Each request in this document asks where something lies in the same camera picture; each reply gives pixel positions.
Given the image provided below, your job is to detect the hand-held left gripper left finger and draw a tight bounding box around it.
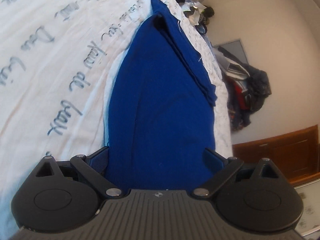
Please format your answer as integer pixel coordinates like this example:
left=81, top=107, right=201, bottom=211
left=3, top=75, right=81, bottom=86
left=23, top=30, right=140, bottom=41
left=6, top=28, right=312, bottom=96
left=35, top=146, right=123, bottom=201

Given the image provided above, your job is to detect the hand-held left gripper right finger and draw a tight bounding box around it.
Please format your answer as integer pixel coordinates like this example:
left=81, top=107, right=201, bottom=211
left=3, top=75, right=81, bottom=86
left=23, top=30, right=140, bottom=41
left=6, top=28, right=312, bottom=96
left=192, top=148, right=278, bottom=200

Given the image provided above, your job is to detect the blue t-shirt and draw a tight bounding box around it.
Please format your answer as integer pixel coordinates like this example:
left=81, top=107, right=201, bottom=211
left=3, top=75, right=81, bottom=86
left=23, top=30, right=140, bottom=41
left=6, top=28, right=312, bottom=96
left=104, top=0, right=217, bottom=191

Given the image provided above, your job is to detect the pile of mixed clothes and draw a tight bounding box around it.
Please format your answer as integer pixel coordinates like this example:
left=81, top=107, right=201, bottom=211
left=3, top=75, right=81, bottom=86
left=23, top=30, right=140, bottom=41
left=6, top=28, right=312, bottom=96
left=217, top=45, right=272, bottom=132

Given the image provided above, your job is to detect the brown wooden door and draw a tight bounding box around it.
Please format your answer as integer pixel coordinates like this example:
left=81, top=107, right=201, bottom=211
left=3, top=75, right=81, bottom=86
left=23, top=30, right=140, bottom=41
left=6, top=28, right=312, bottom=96
left=232, top=124, right=320, bottom=185

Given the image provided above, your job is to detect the white script-printed bed sheet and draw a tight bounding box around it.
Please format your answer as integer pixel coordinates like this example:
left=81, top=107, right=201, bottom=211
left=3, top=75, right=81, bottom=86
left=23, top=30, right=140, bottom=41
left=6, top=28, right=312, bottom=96
left=0, top=0, right=233, bottom=200

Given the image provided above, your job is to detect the dark olive plush toy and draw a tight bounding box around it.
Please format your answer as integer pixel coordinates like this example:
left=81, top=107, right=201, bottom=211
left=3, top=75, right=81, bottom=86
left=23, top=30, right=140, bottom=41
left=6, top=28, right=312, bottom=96
left=199, top=6, right=215, bottom=27

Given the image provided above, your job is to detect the crumpled silver foil wrapping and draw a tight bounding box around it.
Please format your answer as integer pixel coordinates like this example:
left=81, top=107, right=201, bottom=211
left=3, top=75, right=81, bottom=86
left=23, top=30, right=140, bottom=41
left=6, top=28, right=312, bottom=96
left=180, top=1, right=206, bottom=26

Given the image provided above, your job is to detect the grey wall panel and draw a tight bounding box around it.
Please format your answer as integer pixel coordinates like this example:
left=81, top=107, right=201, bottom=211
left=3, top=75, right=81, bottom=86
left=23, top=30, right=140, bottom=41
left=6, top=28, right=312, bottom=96
left=212, top=38, right=248, bottom=65

